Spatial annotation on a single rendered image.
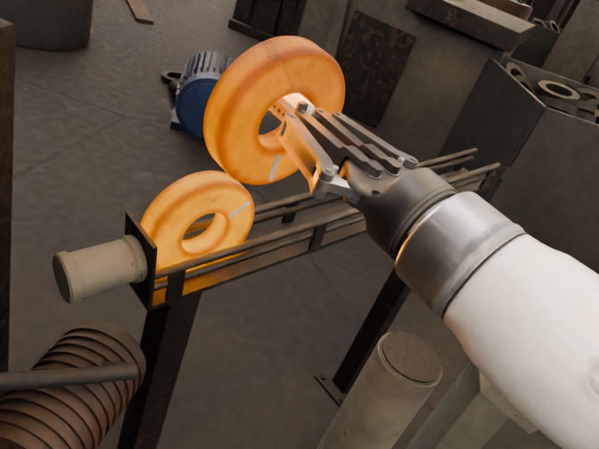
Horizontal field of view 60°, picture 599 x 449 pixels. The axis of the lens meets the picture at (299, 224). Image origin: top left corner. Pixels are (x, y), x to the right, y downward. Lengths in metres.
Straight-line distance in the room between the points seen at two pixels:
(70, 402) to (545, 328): 0.53
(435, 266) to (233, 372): 1.12
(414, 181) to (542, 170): 1.80
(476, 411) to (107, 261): 0.67
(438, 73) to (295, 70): 2.22
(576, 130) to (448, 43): 0.81
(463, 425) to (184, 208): 0.65
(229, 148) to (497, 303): 0.28
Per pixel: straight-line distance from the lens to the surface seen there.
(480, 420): 1.01
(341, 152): 0.45
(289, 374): 1.51
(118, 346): 0.76
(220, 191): 0.64
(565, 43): 4.62
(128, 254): 0.64
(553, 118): 2.11
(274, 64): 0.48
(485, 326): 0.36
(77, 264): 0.62
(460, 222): 0.38
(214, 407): 1.38
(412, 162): 0.49
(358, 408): 0.98
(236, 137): 0.50
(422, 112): 2.75
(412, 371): 0.90
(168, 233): 0.64
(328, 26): 2.88
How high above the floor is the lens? 1.10
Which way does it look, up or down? 32 degrees down
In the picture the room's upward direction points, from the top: 21 degrees clockwise
